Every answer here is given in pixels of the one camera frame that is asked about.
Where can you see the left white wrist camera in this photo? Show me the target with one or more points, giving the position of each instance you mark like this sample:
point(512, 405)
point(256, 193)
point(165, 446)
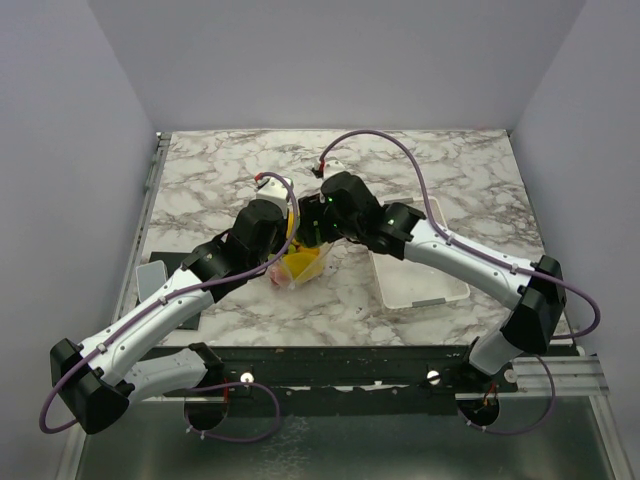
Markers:
point(272, 189)

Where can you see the clear dotted zip bag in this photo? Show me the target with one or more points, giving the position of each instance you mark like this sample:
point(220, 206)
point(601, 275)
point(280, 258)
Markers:
point(315, 270)

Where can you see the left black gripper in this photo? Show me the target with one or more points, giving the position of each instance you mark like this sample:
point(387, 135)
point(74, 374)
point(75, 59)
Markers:
point(283, 229)

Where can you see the yellow toy banana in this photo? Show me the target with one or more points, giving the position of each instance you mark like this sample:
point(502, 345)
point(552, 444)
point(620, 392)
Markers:
point(297, 263)

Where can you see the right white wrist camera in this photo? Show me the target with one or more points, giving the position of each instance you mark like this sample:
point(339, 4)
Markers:
point(325, 169)

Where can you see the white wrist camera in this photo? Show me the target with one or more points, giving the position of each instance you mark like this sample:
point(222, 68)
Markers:
point(325, 169)
point(272, 189)

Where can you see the white perforated basket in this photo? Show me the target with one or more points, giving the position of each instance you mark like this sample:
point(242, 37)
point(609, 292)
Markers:
point(402, 285)

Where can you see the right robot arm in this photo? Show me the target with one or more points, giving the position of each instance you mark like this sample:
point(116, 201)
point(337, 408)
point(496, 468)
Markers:
point(535, 301)

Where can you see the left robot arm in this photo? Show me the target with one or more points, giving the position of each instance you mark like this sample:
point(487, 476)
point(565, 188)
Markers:
point(93, 377)

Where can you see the black metal base rail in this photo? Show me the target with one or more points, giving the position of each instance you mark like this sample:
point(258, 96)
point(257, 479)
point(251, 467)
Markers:
point(350, 381)

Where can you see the yellow toy lemon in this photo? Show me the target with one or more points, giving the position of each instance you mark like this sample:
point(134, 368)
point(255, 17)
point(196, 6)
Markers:
point(291, 224)

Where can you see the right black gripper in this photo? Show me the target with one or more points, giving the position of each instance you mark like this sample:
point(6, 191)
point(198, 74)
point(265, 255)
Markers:
point(312, 208)

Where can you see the grey rectangular box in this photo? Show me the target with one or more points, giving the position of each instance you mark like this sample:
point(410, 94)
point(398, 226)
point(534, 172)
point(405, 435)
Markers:
point(149, 278)

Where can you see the red toy apple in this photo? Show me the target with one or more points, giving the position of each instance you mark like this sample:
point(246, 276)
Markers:
point(280, 276)

